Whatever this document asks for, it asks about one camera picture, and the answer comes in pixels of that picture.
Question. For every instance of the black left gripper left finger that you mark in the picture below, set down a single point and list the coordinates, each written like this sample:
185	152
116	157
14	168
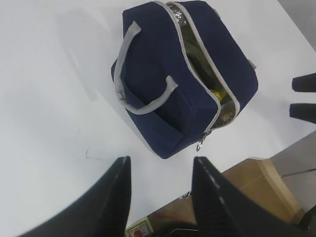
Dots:
101	212

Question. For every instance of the wooden box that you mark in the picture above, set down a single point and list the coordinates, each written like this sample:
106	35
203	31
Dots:
260	181

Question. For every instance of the yellow banana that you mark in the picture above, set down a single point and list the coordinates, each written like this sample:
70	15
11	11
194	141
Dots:
220	94

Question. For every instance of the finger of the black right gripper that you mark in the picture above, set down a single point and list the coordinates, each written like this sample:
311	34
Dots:
305	83
303	111

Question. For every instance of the floor power outlet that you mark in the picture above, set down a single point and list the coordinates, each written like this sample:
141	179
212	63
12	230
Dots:
142	228

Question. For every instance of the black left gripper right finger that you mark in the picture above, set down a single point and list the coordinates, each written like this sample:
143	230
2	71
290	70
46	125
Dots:
221	210

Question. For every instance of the navy blue lunch bag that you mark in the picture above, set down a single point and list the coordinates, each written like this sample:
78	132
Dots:
172	56

